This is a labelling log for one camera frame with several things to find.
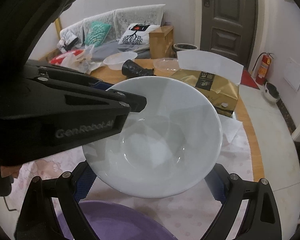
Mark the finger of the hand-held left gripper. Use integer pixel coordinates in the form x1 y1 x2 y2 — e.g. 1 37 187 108
27 59 113 92
25 76 147 113

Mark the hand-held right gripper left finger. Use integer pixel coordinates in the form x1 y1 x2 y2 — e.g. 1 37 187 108
14 161 101 240

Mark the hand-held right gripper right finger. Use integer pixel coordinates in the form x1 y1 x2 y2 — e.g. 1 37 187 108
202 164 282 240

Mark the white ceramic bowl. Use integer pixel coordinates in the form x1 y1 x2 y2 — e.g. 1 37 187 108
82 77 223 198

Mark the purple plate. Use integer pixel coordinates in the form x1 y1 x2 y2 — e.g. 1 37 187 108
52 200 178 240

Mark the person's left hand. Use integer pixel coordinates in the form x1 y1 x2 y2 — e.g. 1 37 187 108
0 164 22 180

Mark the white plastic bag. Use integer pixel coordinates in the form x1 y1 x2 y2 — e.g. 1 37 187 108
62 44 102 75

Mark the white plastic bowl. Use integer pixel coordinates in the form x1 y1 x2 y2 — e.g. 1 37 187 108
103 52 138 70

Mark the black pouch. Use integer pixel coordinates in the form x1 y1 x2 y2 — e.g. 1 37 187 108
122 59 157 77

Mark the grey sofa with lace cover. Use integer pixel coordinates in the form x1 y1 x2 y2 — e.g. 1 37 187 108
54 4 174 60

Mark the red lidded container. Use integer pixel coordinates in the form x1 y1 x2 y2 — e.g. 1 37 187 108
51 50 85 67

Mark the teal patterned pillow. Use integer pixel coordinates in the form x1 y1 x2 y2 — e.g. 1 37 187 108
84 21 110 47

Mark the grey pillow with tree print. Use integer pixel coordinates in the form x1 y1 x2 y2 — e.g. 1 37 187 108
57 32 78 49

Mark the white pillow with tree print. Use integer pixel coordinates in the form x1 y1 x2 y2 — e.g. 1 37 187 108
117 24 150 45

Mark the round trash bin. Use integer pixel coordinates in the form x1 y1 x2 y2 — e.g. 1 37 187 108
173 43 198 58

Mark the gold tissue pack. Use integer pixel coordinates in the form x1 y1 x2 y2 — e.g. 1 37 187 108
170 50 244 118

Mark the red doormat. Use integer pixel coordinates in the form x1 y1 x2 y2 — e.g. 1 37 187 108
241 69 261 90

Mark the dark grey door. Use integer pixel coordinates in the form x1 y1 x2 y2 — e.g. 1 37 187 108
199 0 259 69

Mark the red fire extinguisher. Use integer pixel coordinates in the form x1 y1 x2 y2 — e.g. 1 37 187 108
250 52 274 85

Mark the yellow wooden post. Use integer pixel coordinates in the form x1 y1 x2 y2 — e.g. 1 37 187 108
54 20 63 42

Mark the white wall panel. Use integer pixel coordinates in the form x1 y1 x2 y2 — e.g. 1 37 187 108
282 57 300 92

